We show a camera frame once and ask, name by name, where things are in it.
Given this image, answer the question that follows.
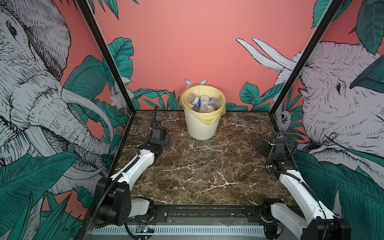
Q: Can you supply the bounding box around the white perforated vent strip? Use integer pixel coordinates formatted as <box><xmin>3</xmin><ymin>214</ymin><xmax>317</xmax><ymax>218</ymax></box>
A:
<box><xmin>89</xmin><ymin>224</ymin><xmax>266</xmax><ymax>236</ymax></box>

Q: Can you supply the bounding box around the right black corner post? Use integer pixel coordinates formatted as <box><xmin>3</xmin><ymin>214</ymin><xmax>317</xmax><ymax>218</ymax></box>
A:
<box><xmin>269</xmin><ymin>0</ymin><xmax>344</xmax><ymax>115</ymax></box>

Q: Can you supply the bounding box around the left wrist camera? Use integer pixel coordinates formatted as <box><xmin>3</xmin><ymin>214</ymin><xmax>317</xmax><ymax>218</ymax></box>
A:
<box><xmin>150</xmin><ymin>126</ymin><xmax>168</xmax><ymax>145</ymax></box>

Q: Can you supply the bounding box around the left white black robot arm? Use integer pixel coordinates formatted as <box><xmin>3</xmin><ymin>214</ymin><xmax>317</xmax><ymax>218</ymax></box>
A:
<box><xmin>90</xmin><ymin>134</ymin><xmax>173</xmax><ymax>229</ymax></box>

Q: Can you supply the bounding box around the small clear bottle cream label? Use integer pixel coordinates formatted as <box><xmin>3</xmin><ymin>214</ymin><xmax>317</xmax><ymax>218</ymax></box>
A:
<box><xmin>191</xmin><ymin>105</ymin><xmax>200</xmax><ymax>113</ymax></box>

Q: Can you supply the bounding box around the black front rail frame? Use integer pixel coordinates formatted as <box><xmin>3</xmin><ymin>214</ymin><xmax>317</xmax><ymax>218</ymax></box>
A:
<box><xmin>86</xmin><ymin>204</ymin><xmax>301</xmax><ymax>224</ymax></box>

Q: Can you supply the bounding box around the blue label bottle white cap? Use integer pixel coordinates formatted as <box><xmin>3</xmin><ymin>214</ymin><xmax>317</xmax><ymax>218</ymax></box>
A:
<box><xmin>209</xmin><ymin>97</ymin><xmax>224</xmax><ymax>111</ymax></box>

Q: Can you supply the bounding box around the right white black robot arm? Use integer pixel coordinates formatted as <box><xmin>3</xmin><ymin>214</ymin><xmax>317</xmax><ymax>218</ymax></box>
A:
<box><xmin>256</xmin><ymin>137</ymin><xmax>352</xmax><ymax>240</ymax></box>

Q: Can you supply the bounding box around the crushed clear bottle blue cap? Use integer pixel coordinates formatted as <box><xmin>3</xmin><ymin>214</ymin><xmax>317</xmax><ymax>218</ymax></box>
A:
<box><xmin>187</xmin><ymin>93</ymin><xmax>201</xmax><ymax>107</ymax></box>

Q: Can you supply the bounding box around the yellow plastic bin liner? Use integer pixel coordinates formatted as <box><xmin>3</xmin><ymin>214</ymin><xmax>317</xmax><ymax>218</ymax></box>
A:
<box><xmin>180</xmin><ymin>85</ymin><xmax>227</xmax><ymax>125</ymax></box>

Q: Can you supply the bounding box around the white ribbed plastic bin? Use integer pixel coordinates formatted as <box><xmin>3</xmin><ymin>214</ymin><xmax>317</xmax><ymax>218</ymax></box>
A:
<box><xmin>184</xmin><ymin>110</ymin><xmax>221</xmax><ymax>140</ymax></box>

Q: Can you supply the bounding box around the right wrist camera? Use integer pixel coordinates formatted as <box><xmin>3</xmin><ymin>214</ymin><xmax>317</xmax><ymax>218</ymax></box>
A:
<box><xmin>270</xmin><ymin>131</ymin><xmax>286</xmax><ymax>146</ymax></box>

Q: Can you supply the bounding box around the left black corner post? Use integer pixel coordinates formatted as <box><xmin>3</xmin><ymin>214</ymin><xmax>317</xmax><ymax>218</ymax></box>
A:
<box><xmin>76</xmin><ymin>0</ymin><xmax>136</xmax><ymax>115</ymax></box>

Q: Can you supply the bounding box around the clear bottle red label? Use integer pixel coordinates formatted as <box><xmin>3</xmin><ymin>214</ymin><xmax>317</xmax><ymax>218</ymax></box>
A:
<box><xmin>200</xmin><ymin>96</ymin><xmax>210</xmax><ymax>113</ymax></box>

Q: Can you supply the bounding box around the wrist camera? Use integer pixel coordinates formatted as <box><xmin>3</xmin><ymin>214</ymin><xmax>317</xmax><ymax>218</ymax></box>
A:
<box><xmin>270</xmin><ymin>131</ymin><xmax>286</xmax><ymax>146</ymax></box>
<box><xmin>150</xmin><ymin>126</ymin><xmax>168</xmax><ymax>145</ymax></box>

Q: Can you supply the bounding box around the black corner post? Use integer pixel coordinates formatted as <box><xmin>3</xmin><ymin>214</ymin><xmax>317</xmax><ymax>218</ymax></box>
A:
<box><xmin>269</xmin><ymin>0</ymin><xmax>344</xmax><ymax>115</ymax></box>
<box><xmin>76</xmin><ymin>0</ymin><xmax>136</xmax><ymax>115</ymax></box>

